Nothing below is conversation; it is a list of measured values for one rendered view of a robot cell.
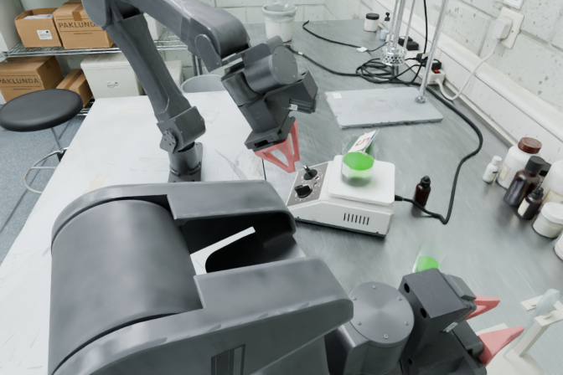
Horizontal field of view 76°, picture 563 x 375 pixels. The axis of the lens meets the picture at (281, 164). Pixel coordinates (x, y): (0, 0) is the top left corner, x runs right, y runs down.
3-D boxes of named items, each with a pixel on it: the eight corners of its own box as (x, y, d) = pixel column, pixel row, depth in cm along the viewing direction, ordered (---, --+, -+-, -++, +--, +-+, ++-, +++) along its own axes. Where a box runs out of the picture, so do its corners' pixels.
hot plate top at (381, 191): (325, 195, 66) (325, 192, 65) (334, 156, 75) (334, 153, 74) (393, 207, 63) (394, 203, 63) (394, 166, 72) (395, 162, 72)
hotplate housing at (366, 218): (282, 220, 72) (283, 189, 67) (297, 178, 82) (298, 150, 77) (399, 243, 67) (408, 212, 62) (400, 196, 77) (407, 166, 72)
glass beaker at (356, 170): (371, 194, 65) (379, 156, 60) (335, 188, 66) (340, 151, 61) (373, 171, 71) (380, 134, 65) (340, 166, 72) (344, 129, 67)
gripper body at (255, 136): (295, 111, 66) (275, 76, 63) (280, 141, 58) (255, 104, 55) (266, 122, 69) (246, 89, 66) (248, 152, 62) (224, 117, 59)
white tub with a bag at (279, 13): (271, 31, 163) (271, -22, 150) (301, 35, 158) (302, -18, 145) (257, 41, 153) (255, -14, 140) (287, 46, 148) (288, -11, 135)
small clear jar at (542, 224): (533, 234, 69) (545, 215, 65) (529, 218, 72) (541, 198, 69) (561, 242, 67) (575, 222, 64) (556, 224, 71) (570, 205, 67)
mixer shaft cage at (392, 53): (384, 67, 96) (404, -40, 81) (376, 57, 102) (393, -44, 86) (409, 65, 97) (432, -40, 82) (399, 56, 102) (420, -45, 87)
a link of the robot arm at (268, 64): (309, 72, 57) (277, -4, 53) (278, 93, 51) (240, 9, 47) (258, 89, 65) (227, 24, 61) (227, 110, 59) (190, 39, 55)
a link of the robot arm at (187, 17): (255, 22, 57) (121, -61, 64) (217, 38, 51) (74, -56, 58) (240, 84, 66) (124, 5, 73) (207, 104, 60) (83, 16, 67)
